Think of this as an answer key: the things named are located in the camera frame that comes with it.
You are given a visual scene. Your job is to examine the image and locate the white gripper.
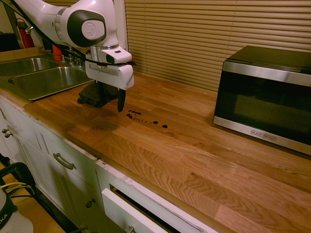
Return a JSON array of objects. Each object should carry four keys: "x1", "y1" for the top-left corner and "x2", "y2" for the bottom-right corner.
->
[{"x1": 85, "y1": 60, "x2": 135, "y2": 113}]

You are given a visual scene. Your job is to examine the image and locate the dark grey terry cloth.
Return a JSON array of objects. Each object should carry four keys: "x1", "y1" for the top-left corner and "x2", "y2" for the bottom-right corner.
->
[{"x1": 77, "y1": 82, "x2": 120, "y2": 108}]

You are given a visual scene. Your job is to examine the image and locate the dark liquid spill drops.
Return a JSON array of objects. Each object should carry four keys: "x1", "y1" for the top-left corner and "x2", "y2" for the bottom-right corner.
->
[{"x1": 124, "y1": 110, "x2": 169, "y2": 129}]

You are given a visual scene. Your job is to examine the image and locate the chrome sink faucet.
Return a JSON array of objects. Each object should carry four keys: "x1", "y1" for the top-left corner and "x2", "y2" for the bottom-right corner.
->
[{"x1": 61, "y1": 48, "x2": 83, "y2": 68}]

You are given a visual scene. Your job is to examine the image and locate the stainless steel double sink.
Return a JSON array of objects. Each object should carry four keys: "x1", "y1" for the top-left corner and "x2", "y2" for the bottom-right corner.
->
[{"x1": 0, "y1": 57, "x2": 95, "y2": 102}]

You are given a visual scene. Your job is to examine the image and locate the white cabinet door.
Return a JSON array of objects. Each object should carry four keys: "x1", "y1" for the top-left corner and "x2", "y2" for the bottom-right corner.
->
[{"x1": 34, "y1": 130, "x2": 105, "y2": 229}]

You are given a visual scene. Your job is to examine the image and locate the beige window blinds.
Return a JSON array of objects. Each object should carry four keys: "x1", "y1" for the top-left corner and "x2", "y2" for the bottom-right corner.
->
[{"x1": 124, "y1": 0, "x2": 311, "y2": 92}]

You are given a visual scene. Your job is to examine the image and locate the red fire extinguisher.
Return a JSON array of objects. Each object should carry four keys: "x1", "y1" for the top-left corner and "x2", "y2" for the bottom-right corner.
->
[{"x1": 16, "y1": 18, "x2": 35, "y2": 50}]

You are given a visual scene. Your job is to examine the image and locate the white open drawer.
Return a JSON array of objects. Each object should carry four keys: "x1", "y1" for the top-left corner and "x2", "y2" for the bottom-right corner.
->
[{"x1": 101, "y1": 186, "x2": 212, "y2": 233}]

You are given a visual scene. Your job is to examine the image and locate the black steel microwave oven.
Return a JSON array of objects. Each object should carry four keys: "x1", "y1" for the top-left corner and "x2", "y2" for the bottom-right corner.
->
[{"x1": 213, "y1": 45, "x2": 311, "y2": 156}]

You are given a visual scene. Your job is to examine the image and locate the white Franka device with label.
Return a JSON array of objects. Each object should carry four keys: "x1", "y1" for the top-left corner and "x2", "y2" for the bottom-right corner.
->
[{"x1": 0, "y1": 186, "x2": 34, "y2": 233}]

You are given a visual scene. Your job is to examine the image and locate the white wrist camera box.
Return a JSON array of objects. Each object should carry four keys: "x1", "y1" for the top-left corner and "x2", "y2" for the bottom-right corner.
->
[{"x1": 99, "y1": 49, "x2": 133, "y2": 66}]

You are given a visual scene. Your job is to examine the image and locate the brushed metal cabinet pull handle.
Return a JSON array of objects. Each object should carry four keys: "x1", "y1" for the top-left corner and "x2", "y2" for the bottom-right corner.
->
[{"x1": 52, "y1": 152, "x2": 76, "y2": 170}]

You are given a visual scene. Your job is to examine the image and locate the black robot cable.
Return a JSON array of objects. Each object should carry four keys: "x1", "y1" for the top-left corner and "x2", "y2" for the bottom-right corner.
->
[{"x1": 11, "y1": 0, "x2": 137, "y2": 67}]

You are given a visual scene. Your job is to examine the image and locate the black metal stand frame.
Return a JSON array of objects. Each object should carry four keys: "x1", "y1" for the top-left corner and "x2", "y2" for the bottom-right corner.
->
[{"x1": 0, "y1": 162, "x2": 37, "y2": 197}]

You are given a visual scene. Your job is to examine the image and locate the yellow cable bundle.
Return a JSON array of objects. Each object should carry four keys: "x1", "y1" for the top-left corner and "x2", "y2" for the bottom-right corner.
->
[{"x1": 0, "y1": 182, "x2": 33, "y2": 194}]

